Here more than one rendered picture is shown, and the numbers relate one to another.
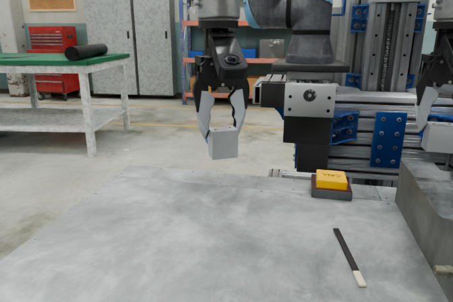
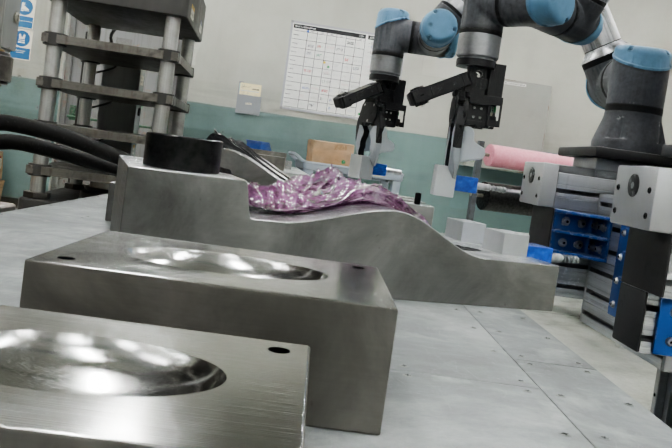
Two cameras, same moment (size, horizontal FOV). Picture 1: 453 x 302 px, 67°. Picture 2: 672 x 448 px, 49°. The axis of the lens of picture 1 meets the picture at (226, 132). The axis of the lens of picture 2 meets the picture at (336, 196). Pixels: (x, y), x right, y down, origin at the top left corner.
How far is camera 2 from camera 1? 169 cm
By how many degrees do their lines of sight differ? 76
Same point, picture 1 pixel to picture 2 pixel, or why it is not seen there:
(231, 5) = (376, 62)
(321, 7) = (618, 72)
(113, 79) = not seen: outside the picture
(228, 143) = (356, 165)
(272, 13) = (595, 86)
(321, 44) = (611, 123)
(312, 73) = (585, 160)
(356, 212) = not seen: hidden behind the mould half
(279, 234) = not seen: hidden behind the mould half
